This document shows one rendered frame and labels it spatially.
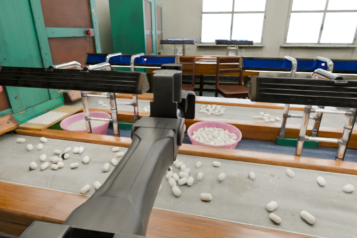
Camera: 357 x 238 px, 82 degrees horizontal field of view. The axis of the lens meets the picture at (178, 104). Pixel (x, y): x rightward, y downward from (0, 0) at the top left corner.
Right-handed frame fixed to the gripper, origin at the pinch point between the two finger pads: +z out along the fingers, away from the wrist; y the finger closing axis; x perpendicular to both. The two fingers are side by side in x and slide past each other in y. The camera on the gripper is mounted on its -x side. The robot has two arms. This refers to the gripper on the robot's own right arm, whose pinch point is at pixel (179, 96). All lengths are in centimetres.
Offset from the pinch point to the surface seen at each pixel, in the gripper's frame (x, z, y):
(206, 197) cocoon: 31.0, -3.9, -9.1
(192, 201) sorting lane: 32.7, -4.2, -4.7
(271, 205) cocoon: 30.7, -4.8, -28.2
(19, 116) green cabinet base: 24, 32, 91
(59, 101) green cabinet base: 24, 61, 89
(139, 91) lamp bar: 1.1, 7.9, 14.6
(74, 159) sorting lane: 32, 11, 46
